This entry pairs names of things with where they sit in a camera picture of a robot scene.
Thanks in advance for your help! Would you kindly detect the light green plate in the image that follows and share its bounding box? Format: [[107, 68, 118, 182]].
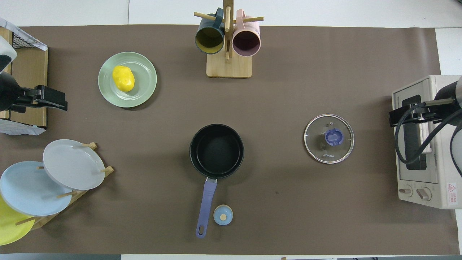
[[98, 52, 157, 108]]

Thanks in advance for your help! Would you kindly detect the yellow plate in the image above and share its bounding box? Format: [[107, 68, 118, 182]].
[[0, 195, 35, 246]]

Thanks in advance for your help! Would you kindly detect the dark teal mug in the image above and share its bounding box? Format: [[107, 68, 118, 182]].
[[195, 8, 225, 55]]

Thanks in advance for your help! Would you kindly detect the wooden plate rack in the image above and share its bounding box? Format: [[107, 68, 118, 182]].
[[14, 142, 114, 230]]

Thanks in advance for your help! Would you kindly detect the wooden box with mesh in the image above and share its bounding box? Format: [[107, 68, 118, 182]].
[[0, 27, 48, 129]]

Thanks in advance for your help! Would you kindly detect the wooden mug tree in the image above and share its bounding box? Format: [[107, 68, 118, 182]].
[[194, 0, 264, 78]]

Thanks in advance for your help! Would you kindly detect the dark blue pot with handle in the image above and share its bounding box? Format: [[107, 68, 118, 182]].
[[189, 124, 245, 239]]

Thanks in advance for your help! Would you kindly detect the glass lid with blue knob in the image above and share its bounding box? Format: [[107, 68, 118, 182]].
[[304, 114, 355, 164]]

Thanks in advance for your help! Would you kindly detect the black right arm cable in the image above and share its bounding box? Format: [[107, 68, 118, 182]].
[[395, 99, 462, 165]]

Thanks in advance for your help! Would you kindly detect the grey plate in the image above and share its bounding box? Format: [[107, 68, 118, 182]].
[[43, 139, 106, 191]]

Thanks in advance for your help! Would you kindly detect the cream toaster oven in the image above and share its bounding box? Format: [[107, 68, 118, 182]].
[[392, 75, 462, 209]]

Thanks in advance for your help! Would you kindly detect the pink ribbed mug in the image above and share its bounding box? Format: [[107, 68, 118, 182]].
[[232, 9, 261, 57]]

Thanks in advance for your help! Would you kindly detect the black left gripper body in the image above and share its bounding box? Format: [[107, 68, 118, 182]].
[[0, 72, 25, 111]]

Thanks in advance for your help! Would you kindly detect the yellow lemon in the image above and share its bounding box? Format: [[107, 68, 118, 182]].
[[112, 65, 135, 92]]

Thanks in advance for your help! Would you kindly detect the white checked cloth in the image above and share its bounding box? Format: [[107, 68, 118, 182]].
[[0, 17, 48, 51], [0, 118, 47, 136]]

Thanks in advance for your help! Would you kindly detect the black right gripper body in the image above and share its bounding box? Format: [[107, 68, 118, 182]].
[[435, 81, 459, 109]]

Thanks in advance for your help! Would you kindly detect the light blue plate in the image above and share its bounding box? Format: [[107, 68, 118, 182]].
[[0, 161, 73, 217]]

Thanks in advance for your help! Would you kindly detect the brown table mat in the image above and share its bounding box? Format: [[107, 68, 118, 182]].
[[0, 25, 459, 254]]

